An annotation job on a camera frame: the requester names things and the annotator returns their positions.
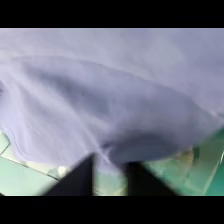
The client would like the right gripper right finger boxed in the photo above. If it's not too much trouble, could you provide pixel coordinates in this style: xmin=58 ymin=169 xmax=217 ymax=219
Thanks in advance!
xmin=126 ymin=161 xmax=181 ymax=197

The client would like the lavender T-shirt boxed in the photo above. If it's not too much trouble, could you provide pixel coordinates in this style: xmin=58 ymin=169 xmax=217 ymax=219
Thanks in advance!
xmin=0 ymin=28 xmax=224 ymax=197

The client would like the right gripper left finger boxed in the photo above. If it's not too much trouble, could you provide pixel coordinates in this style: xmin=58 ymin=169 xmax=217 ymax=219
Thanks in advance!
xmin=44 ymin=153 xmax=96 ymax=197

